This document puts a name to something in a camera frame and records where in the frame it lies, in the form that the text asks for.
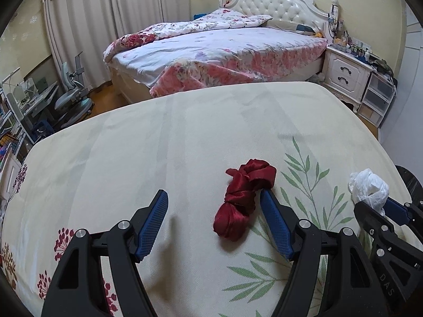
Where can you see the white sliding wardrobe door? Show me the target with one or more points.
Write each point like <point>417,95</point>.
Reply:
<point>401,131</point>

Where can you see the floral duvet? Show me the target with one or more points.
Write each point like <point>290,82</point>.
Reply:
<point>218,20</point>

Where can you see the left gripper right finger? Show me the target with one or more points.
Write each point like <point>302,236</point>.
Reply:
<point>351,286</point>

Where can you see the white tufted bed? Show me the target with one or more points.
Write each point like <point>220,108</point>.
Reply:
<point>288,47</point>

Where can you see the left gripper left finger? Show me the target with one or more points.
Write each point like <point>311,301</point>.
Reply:
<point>77,288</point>

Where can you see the cluttered desk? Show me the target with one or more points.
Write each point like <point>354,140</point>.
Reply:
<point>25,115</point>

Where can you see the floral beige bed cover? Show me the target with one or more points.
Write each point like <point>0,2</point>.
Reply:
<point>100,171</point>

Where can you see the white plastic bag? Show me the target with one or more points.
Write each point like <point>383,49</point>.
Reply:
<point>369,188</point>

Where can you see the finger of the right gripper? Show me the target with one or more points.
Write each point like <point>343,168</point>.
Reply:
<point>377,230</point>
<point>396,212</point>

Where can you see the white nightstand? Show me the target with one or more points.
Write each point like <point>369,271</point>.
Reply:
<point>345,76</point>

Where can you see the grey desk chair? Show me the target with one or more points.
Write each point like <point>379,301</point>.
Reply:
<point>74,105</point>

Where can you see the black lined trash bin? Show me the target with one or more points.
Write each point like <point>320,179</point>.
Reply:
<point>412,183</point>

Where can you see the dark red satin cloth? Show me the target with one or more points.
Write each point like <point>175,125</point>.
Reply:
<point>233,216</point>

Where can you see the beige curtain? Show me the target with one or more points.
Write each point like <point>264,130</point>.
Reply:
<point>87,27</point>

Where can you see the plastic drawer unit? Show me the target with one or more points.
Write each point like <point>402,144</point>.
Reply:
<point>377,98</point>

